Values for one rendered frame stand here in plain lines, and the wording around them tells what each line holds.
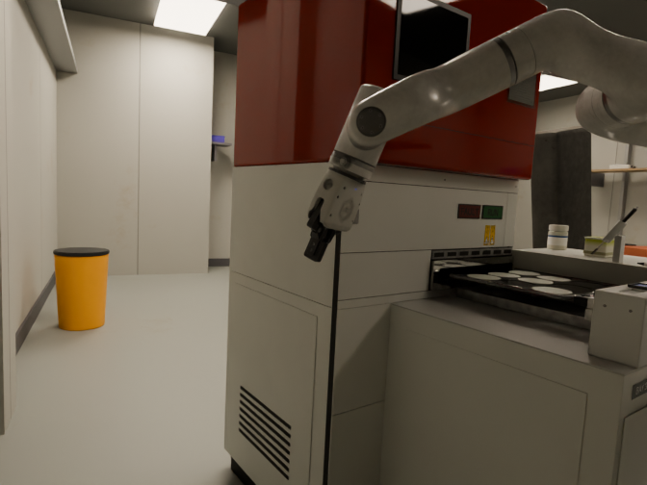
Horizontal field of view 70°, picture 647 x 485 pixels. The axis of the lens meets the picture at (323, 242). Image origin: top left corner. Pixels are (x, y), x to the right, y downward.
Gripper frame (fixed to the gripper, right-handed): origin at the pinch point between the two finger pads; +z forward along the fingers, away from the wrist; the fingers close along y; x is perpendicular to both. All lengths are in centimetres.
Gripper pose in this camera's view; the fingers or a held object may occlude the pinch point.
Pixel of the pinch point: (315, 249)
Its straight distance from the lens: 88.2
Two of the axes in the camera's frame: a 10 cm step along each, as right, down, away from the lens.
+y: 5.2, 0.9, 8.5
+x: -7.6, -4.1, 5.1
